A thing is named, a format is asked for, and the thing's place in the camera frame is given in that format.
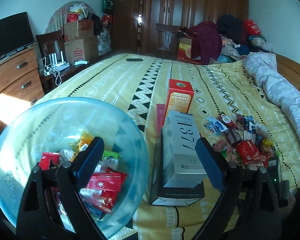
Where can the white wifi router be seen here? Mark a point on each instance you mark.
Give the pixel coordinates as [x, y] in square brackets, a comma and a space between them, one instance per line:
[57, 63]

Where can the grey white 1377 box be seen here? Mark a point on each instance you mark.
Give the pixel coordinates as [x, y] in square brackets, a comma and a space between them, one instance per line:
[181, 165]

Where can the dark wooden side chair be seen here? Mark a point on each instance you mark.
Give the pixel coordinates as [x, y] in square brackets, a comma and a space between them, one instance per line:
[51, 43]

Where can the red yellow carton box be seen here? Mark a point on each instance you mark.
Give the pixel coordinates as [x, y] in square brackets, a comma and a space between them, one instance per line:
[179, 96]

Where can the black phone on bed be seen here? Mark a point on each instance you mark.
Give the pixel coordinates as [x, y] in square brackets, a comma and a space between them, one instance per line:
[134, 60]

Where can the pink flat box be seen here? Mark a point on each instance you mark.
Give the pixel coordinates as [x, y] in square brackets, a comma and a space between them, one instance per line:
[160, 112]

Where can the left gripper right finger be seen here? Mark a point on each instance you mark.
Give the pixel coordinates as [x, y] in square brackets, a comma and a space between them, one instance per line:
[247, 207]

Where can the dark wooden wardrobe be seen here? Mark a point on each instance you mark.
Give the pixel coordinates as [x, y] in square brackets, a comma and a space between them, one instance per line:
[134, 21]

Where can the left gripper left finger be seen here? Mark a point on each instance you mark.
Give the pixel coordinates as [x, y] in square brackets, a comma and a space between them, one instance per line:
[71, 178]

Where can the maroon jacket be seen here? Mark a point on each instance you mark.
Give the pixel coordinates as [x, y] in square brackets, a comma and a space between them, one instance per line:
[206, 42]

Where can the upper cardboard box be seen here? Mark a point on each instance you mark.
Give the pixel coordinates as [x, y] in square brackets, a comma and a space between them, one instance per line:
[77, 30]

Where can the large red snack pack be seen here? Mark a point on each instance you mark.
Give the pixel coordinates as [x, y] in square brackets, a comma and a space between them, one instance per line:
[249, 153]

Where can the wooden chest of drawers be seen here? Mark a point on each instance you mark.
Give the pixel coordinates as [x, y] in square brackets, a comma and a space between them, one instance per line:
[20, 85]

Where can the clear blue plastic bowl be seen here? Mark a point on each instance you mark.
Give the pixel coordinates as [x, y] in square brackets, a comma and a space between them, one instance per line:
[56, 126]

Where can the wooden chair by wardrobe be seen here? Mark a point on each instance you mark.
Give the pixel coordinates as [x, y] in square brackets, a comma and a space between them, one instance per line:
[168, 41]

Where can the cardboard box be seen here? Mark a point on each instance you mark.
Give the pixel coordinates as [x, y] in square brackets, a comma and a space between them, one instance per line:
[77, 30]
[83, 49]

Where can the black flat television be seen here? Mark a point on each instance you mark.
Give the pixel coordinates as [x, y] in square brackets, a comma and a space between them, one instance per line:
[15, 34]

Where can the red gift box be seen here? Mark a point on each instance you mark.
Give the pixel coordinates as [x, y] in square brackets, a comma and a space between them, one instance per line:
[184, 52]

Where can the yellow patterned bed sheet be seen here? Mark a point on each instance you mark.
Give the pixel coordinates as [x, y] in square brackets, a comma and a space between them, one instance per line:
[246, 106]

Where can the black product box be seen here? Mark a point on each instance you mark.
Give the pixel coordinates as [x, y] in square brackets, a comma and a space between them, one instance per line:
[170, 196]

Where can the lower cardboard box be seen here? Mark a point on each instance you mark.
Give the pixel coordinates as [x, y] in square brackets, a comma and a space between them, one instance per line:
[83, 49]

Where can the blue white snack bag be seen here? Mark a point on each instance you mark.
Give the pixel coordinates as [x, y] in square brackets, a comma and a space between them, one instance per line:
[215, 126]

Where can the grey floral quilt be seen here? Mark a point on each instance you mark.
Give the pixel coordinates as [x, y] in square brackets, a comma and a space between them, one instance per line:
[262, 67]

